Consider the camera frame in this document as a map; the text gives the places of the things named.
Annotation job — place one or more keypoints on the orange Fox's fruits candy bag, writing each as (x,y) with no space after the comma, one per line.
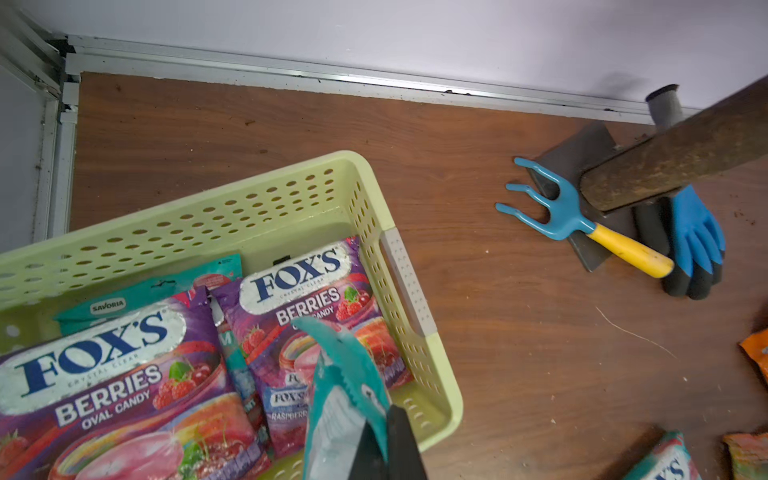
(755,347)

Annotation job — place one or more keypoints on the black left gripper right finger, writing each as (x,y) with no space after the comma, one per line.
(404,458)

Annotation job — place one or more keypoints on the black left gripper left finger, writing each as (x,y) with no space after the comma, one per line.
(368,462)

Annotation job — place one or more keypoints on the aluminium corner frame post left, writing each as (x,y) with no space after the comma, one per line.
(38,130)

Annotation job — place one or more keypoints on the green mint blossom candy bag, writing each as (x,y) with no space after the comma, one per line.
(347,392)

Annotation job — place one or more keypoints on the artificial pink blossom tree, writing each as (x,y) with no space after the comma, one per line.
(724,136)

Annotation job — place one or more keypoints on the teal garden fork yellow handle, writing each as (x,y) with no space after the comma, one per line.
(565,218)

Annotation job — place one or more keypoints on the light green plastic basket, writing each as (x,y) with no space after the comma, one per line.
(267,220)

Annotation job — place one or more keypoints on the purple berries candy bag face-down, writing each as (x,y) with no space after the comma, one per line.
(146,395)

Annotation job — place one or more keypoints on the blue grey gardening glove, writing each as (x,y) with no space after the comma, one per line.
(682,228)

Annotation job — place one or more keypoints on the purple Fox's berries candy bag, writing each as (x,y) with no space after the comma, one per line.
(329,283)

